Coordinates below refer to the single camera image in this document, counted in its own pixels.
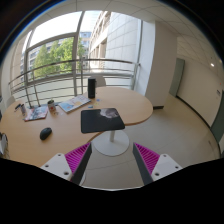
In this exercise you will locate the white drink can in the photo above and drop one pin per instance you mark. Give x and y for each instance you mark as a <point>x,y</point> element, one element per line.
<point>51,106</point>

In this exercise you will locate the black mouse pad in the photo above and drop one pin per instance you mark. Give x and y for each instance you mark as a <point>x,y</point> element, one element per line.
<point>100,120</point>

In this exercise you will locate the grey-green door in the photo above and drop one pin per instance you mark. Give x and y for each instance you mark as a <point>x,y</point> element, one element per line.
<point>178,72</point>

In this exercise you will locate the black computer mouse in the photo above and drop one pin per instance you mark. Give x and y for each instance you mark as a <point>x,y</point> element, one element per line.
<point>44,134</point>

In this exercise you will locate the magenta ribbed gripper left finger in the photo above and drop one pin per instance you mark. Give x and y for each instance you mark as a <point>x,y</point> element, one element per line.
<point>70,166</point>

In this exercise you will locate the metal balcony railing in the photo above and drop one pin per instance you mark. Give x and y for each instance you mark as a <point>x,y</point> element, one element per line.
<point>65,79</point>

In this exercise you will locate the black cylindrical speaker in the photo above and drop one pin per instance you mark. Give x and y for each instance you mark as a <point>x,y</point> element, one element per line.
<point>91,87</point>

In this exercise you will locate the white round table pedestal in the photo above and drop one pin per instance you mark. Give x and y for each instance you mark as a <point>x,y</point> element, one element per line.
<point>111,143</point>

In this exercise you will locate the magazine with red cover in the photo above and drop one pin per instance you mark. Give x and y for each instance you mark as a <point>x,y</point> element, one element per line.
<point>36,113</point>

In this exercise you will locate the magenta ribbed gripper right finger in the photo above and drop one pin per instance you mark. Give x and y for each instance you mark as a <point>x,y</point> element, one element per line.
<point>153,166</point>

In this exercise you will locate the open magazine with blue pages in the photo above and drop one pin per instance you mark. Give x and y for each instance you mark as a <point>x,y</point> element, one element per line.
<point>74,103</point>

